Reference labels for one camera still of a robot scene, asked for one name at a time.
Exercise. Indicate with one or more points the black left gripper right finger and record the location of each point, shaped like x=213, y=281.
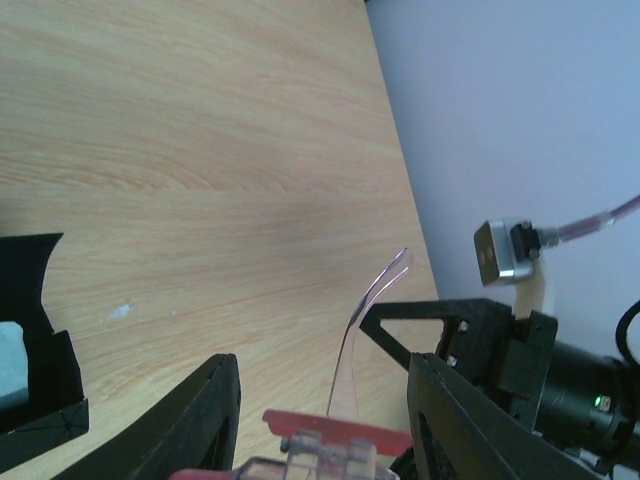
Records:
x=479, y=440

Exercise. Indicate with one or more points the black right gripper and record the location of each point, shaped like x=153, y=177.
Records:
x=574, y=399

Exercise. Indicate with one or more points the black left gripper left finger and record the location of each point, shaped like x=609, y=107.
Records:
x=193, y=427

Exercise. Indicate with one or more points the pink sunglasses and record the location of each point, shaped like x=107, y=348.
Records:
x=335, y=445

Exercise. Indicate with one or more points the black sunglasses case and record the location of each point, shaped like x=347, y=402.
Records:
x=53, y=409

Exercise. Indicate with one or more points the light blue cleaning cloth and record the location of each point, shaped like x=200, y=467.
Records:
x=13, y=366

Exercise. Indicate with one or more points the white tape scrap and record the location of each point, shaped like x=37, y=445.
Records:
x=121, y=312

